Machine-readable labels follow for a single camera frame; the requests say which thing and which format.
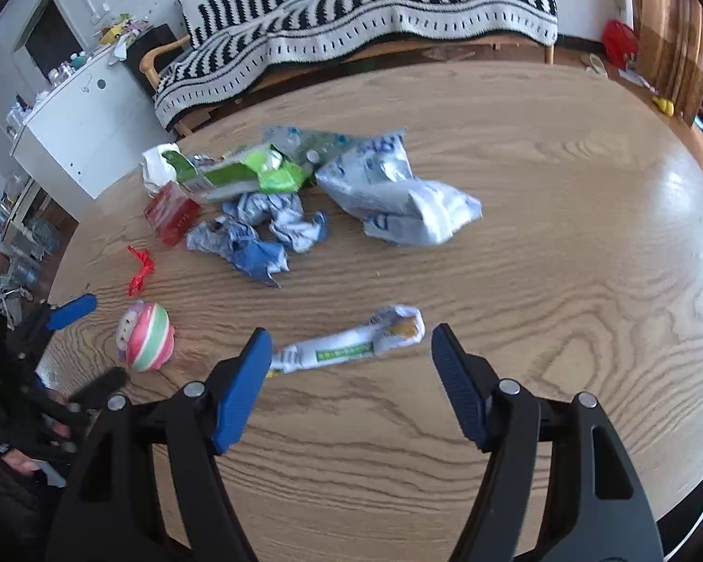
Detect crushed clear plastic bottle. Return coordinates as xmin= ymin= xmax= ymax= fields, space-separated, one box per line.
xmin=262 ymin=125 xmax=358 ymax=168

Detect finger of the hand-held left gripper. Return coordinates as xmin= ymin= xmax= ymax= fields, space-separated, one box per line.
xmin=32 ymin=368 xmax=128 ymax=440
xmin=12 ymin=294 xmax=97 ymax=364

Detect white blue plastic bag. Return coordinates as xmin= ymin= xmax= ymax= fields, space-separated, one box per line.
xmin=315 ymin=127 xmax=482 ymax=247

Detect crumpled blue white paper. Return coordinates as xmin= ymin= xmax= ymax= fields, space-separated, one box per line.
xmin=186 ymin=215 xmax=291 ymax=289
xmin=223 ymin=190 xmax=330 ymax=254

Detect pink striped ball toy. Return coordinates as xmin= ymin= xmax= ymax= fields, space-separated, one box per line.
xmin=116 ymin=301 xmax=175 ymax=372

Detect brown checked curtain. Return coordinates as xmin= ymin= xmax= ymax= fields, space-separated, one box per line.
xmin=629 ymin=0 xmax=703 ymax=130

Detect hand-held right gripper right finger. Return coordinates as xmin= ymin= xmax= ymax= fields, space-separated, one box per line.
xmin=430 ymin=322 xmax=664 ymax=562

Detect white wrapper with green label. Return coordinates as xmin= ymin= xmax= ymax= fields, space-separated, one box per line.
xmin=268 ymin=304 xmax=426 ymax=377

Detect wooden chair with patterned cloth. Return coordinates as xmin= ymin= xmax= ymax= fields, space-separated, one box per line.
xmin=139 ymin=0 xmax=557 ymax=138

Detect lime green wrapper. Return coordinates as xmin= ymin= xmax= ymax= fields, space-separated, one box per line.
xmin=243 ymin=146 xmax=306 ymax=194

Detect red plastic wrapper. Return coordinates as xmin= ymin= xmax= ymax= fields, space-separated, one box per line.
xmin=143 ymin=183 xmax=203 ymax=247

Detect black side cabinet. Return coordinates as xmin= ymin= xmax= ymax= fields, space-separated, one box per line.
xmin=126 ymin=23 xmax=184 ymax=95

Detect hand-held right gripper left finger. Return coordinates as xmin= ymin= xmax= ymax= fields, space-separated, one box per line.
xmin=45 ymin=328 xmax=273 ymax=562

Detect black white striped blanket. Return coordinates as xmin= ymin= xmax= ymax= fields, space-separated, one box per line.
xmin=154 ymin=0 xmax=559 ymax=130

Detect white plastic bag scrap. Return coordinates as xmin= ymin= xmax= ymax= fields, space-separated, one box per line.
xmin=142 ymin=143 xmax=179 ymax=197

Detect colourful clutter pile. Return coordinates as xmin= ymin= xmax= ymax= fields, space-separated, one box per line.
xmin=98 ymin=12 xmax=149 ymax=51

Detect red ribbon scrap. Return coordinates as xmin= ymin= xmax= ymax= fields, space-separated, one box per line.
xmin=126 ymin=244 xmax=154 ymax=298

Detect white cabinet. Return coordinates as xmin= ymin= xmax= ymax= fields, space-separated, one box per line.
xmin=8 ymin=47 xmax=156 ymax=200

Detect clear water jugs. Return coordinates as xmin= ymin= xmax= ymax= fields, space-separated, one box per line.
xmin=0 ymin=211 xmax=65 ymax=294

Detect red bag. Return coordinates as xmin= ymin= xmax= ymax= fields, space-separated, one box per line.
xmin=602 ymin=19 xmax=639 ymax=68

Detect papers on floor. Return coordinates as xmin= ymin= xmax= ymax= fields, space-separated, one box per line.
xmin=618 ymin=67 xmax=660 ymax=95

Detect green white foil packet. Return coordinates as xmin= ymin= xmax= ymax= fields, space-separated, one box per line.
xmin=164 ymin=149 xmax=259 ymax=203

